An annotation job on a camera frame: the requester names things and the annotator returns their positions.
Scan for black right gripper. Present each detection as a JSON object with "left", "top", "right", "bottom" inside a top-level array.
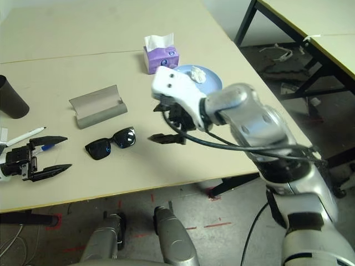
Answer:
[{"left": 146, "top": 95, "right": 196, "bottom": 145}]

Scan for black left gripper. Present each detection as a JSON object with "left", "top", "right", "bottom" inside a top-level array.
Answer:
[{"left": 2, "top": 136, "right": 73, "bottom": 183}]

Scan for blue capped whiteboard marker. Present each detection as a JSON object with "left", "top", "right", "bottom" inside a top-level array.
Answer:
[{"left": 32, "top": 143, "right": 56, "bottom": 154}]

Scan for black tip whiteboard marker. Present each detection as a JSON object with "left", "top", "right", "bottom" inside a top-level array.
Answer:
[{"left": 5, "top": 126, "right": 47, "bottom": 147}]

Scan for black sunglasses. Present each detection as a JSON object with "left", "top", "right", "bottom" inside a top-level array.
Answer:
[{"left": 84, "top": 126, "right": 137, "bottom": 161}]

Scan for white tissue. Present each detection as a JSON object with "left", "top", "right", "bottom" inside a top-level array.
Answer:
[{"left": 189, "top": 65, "right": 207, "bottom": 83}]

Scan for grey glasses case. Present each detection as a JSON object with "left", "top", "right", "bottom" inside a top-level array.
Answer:
[{"left": 68, "top": 85, "right": 128, "bottom": 130}]

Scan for blue plastic plate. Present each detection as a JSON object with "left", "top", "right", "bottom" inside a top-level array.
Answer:
[{"left": 171, "top": 64, "right": 223, "bottom": 96}]

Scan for purple tissue box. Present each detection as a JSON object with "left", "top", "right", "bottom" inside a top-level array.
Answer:
[{"left": 143, "top": 32, "right": 180, "bottom": 75}]

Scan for black plastic cup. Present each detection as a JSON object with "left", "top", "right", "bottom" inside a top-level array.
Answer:
[{"left": 0, "top": 74, "right": 30, "bottom": 120}]

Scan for black table foot beam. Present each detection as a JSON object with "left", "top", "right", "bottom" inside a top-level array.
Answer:
[
  {"left": 212, "top": 173, "right": 261, "bottom": 196},
  {"left": 0, "top": 209, "right": 60, "bottom": 226}
]

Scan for red floor tape corner mark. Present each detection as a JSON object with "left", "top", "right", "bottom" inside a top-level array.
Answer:
[
  {"left": 45, "top": 213, "right": 63, "bottom": 231},
  {"left": 207, "top": 188, "right": 222, "bottom": 201}
]

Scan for grey left robot leg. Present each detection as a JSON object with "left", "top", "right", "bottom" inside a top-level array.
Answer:
[{"left": 80, "top": 212, "right": 127, "bottom": 264}]

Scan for grey robot leg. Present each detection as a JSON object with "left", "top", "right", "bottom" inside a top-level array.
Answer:
[
  {"left": 80, "top": 212, "right": 127, "bottom": 264},
  {"left": 153, "top": 206, "right": 200, "bottom": 266}
]

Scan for grey right robot leg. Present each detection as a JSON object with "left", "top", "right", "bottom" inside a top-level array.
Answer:
[{"left": 153, "top": 206, "right": 200, "bottom": 266}]

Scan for grey robot torso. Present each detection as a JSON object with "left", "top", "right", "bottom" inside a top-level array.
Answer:
[{"left": 69, "top": 259, "right": 167, "bottom": 266}]

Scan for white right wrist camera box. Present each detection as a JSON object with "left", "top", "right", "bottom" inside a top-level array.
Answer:
[{"left": 151, "top": 65, "right": 208, "bottom": 131}]

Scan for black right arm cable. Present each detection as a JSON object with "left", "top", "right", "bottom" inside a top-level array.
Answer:
[{"left": 162, "top": 110, "right": 322, "bottom": 162}]

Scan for white floor cable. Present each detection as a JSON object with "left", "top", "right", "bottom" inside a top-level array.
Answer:
[{"left": 0, "top": 224, "right": 29, "bottom": 262}]

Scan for white bent plastic frame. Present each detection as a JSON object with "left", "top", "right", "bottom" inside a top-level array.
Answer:
[{"left": 259, "top": 43, "right": 295, "bottom": 62}]

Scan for black hanging cable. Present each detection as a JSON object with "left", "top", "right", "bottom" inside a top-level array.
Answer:
[{"left": 240, "top": 203, "right": 270, "bottom": 266}]

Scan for beige table with black frame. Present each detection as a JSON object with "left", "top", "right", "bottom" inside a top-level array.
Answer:
[{"left": 234, "top": 0, "right": 355, "bottom": 168}]

